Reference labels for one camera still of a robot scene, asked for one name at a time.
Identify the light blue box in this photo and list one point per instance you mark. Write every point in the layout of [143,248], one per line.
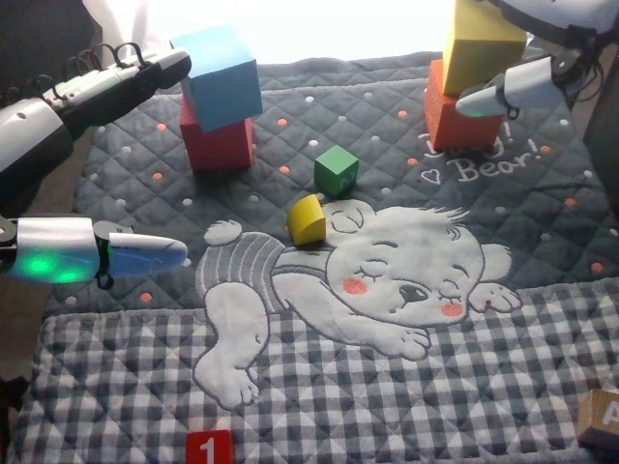
[222,82]

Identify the grey quilt with bear print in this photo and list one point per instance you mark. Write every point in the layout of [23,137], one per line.
[338,362]

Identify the large orange cube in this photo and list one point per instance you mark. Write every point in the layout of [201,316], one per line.
[445,128]

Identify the wooden letter block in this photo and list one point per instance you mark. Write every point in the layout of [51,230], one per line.
[599,420]

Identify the small yellow cube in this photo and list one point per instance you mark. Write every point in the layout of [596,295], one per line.
[307,220]

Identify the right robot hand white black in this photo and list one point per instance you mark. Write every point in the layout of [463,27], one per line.
[527,79]

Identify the small green cube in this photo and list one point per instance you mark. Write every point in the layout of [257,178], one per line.
[333,169]

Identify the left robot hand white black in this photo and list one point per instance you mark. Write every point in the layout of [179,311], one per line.
[29,135]

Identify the large red foam block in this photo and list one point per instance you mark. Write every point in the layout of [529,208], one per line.
[217,147]

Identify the large yellow foam block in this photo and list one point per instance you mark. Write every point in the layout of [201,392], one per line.
[479,53]

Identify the small red cube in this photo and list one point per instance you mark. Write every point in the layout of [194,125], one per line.
[208,447]

